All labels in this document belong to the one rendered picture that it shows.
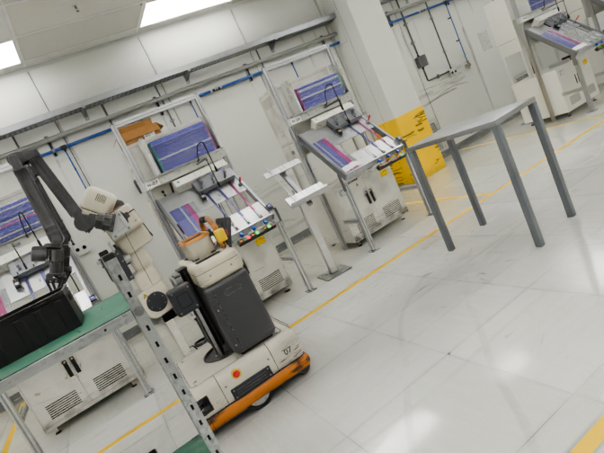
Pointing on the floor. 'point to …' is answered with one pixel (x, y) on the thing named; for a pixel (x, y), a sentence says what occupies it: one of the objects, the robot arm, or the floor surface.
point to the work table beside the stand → (503, 161)
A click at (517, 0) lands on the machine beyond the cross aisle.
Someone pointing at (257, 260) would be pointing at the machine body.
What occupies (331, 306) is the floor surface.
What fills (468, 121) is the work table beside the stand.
